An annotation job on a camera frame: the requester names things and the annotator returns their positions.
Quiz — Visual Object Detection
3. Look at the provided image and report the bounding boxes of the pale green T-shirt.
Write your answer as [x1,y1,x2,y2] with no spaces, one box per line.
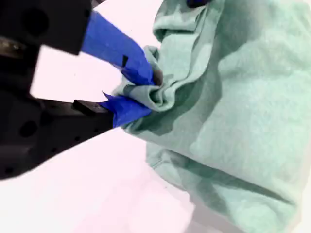
[112,0,311,233]

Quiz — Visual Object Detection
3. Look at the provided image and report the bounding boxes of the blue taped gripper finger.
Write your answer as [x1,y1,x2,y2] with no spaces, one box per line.
[186,0,212,8]

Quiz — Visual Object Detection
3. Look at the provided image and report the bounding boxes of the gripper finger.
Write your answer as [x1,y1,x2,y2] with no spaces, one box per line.
[41,92,152,162]
[0,0,164,86]

